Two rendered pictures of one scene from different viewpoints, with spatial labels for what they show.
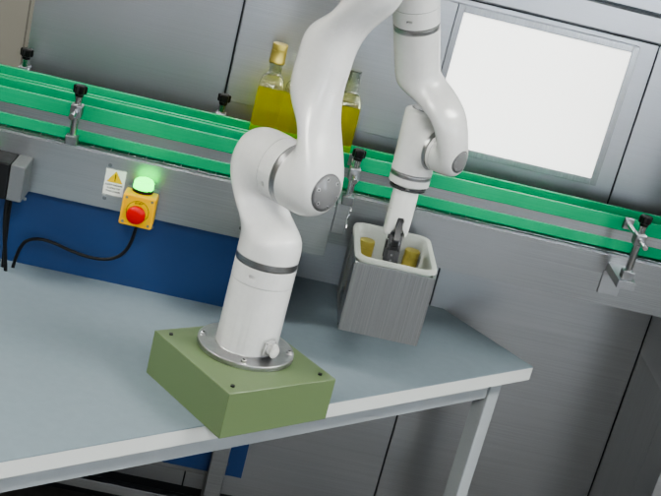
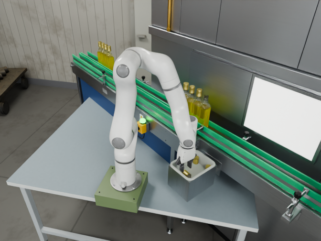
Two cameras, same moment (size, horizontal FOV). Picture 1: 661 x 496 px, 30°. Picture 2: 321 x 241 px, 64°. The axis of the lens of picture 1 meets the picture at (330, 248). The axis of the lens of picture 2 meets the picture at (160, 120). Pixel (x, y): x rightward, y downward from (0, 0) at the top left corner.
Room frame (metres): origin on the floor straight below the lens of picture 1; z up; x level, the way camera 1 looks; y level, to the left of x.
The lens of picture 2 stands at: (1.70, -0.93, 1.99)
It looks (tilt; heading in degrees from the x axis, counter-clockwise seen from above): 32 degrees down; 55
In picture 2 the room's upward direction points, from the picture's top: 1 degrees clockwise
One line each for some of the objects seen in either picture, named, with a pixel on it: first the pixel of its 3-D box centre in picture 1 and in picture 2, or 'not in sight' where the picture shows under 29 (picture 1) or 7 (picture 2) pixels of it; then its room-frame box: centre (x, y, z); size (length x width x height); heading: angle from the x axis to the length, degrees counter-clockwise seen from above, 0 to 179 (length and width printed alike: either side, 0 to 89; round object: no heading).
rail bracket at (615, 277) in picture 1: (628, 259); (293, 208); (2.62, -0.65, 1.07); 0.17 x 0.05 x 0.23; 5
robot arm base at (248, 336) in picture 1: (255, 305); (125, 169); (2.17, 0.11, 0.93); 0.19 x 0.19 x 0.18
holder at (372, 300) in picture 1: (383, 279); (194, 172); (2.50, -0.13, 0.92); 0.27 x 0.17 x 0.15; 5
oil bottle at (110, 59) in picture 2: not in sight; (110, 61); (2.59, 1.20, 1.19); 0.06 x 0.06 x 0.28; 5
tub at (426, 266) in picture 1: (390, 264); (192, 169); (2.48, -0.13, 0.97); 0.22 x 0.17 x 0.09; 5
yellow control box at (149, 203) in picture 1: (139, 208); (142, 126); (2.46, 0.41, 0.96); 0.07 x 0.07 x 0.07; 5
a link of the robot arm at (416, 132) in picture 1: (420, 141); (188, 129); (2.43, -0.12, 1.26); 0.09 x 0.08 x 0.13; 50
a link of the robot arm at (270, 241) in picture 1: (270, 195); (125, 137); (2.19, 0.13, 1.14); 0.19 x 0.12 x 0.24; 48
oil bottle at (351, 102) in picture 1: (339, 137); (203, 117); (2.69, 0.04, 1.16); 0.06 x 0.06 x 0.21; 6
